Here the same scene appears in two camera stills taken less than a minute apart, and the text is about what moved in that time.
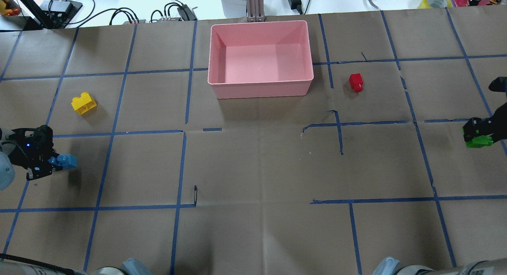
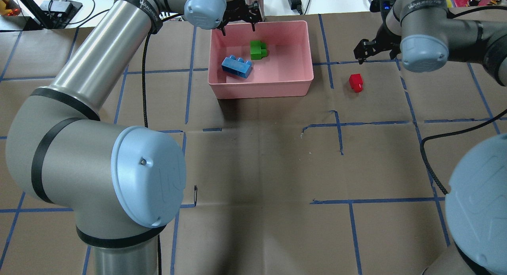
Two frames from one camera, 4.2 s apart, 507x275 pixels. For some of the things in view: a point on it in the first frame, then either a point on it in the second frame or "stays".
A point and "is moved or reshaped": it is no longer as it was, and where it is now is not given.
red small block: [356, 81] stays
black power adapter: [295, 0] stays
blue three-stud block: [67, 161] is moved or reshaped
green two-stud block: [479, 141] is moved or reshaped
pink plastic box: [260, 59] stays
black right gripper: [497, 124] → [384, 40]
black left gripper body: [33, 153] → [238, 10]
